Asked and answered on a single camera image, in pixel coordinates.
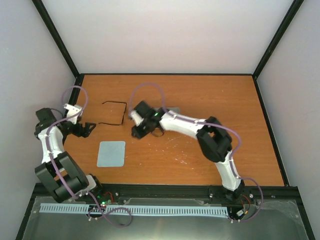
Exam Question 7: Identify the pink glasses case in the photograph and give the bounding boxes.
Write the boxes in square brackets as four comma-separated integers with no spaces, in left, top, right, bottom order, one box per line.
[153,107,180,114]

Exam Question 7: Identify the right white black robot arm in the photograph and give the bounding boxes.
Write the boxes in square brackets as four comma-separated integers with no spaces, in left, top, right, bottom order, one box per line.
[128,101,245,202]

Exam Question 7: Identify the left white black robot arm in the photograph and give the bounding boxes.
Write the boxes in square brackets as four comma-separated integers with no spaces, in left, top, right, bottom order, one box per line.
[34,103,104,203]

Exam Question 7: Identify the light blue cleaning cloth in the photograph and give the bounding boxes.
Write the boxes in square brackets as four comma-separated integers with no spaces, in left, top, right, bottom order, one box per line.
[97,141,126,168]

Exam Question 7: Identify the black thin-frame sunglasses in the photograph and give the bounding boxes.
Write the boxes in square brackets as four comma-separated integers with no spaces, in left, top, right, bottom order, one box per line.
[98,100,127,126]

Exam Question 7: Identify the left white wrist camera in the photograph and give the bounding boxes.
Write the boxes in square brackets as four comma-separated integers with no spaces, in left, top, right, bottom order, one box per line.
[63,103,83,125]

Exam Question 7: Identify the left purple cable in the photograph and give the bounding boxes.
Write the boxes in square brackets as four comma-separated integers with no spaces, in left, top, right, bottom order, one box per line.
[46,85,133,228]

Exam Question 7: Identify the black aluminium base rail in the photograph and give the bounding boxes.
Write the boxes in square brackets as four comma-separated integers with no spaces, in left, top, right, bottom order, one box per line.
[33,182,300,206]

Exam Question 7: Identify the light blue slotted cable duct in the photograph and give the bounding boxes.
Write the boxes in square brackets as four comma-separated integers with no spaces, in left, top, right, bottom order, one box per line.
[38,203,229,218]

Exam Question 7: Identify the left black frame post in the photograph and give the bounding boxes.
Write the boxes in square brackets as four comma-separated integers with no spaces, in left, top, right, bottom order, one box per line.
[32,0,80,79]

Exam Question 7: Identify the black frame post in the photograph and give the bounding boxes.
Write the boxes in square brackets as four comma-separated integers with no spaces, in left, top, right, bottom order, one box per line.
[32,0,80,79]
[252,0,304,81]

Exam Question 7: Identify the right black frame post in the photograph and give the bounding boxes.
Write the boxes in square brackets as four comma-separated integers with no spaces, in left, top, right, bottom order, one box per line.
[252,0,304,81]

